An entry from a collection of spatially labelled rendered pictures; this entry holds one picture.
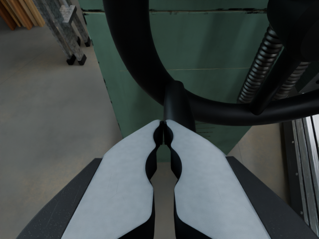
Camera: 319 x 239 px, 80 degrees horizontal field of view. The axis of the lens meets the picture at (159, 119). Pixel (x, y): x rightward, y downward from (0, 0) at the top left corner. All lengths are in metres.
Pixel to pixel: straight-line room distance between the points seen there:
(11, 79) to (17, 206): 0.77
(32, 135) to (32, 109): 0.17
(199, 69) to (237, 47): 0.08
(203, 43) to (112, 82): 0.21
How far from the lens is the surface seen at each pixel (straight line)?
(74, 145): 1.04
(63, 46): 1.35
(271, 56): 0.27
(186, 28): 0.36
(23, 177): 1.08
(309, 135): 0.94
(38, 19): 1.79
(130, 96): 0.48
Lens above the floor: 0.88
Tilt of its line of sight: 58 degrees down
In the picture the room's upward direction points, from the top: 2 degrees clockwise
